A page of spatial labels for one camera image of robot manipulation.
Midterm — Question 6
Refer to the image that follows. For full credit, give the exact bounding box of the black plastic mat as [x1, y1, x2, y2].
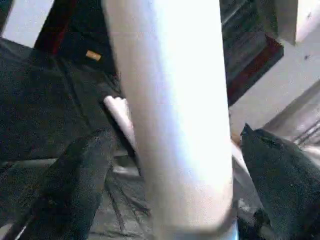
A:
[0, 37, 266, 240]

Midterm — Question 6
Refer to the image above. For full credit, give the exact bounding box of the small tan label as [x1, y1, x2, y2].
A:
[85, 49, 102, 62]

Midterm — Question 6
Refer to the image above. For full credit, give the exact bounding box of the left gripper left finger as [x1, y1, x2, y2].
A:
[23, 128, 118, 240]

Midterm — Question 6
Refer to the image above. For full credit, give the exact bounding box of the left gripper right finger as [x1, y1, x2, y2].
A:
[240, 123, 320, 240]

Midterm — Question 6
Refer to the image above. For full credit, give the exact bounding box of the white plastic table leg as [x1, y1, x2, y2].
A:
[103, 96, 138, 153]
[102, 0, 237, 240]

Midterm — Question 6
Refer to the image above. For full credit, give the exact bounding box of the black draped furniture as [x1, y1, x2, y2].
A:
[34, 0, 121, 83]

